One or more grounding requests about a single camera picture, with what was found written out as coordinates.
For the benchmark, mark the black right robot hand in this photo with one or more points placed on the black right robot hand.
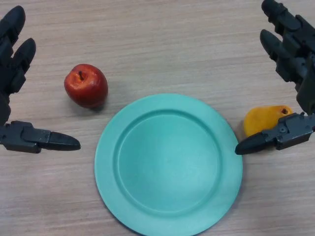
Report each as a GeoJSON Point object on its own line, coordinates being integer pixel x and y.
{"type": "Point", "coordinates": [295, 59]}

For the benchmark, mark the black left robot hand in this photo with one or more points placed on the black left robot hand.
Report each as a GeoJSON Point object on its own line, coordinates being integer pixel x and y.
{"type": "Point", "coordinates": [14, 73]}

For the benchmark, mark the red apple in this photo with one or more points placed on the red apple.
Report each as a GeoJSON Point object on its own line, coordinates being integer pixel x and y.
{"type": "Point", "coordinates": [86, 85]}

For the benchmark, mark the green round plate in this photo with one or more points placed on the green round plate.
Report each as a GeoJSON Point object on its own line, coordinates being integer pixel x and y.
{"type": "Point", "coordinates": [168, 164]}

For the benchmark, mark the yellow pear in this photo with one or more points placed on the yellow pear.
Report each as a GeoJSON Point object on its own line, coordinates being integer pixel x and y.
{"type": "Point", "coordinates": [263, 120]}

